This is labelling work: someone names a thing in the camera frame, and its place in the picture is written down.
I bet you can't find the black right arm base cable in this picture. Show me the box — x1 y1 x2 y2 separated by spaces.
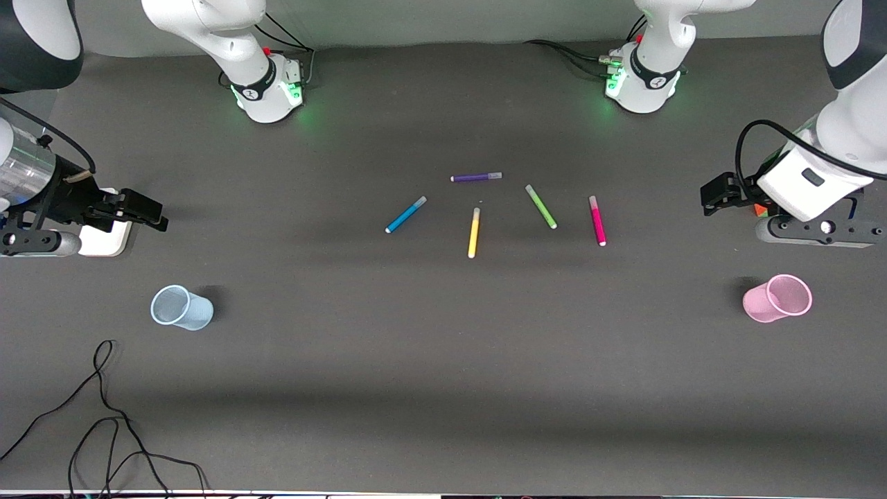
253 10 317 88

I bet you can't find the translucent pink plastic cup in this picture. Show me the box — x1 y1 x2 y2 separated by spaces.
742 274 813 324

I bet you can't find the translucent blue plastic cup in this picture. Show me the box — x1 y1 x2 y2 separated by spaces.
150 285 214 331

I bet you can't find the loose thin black cable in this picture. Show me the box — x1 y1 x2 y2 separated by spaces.
0 340 210 499

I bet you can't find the black arm base cable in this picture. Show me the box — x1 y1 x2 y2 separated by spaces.
523 17 642 78
253 10 317 88

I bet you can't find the green marker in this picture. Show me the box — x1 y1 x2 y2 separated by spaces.
525 184 558 230

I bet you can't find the blue marker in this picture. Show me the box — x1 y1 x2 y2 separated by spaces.
385 196 428 234

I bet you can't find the pink marker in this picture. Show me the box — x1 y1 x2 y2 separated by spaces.
589 195 607 247

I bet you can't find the black left arm base cable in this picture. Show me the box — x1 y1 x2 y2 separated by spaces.
523 17 642 78

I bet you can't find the white stand with base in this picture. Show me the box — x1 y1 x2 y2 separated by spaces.
76 218 137 258

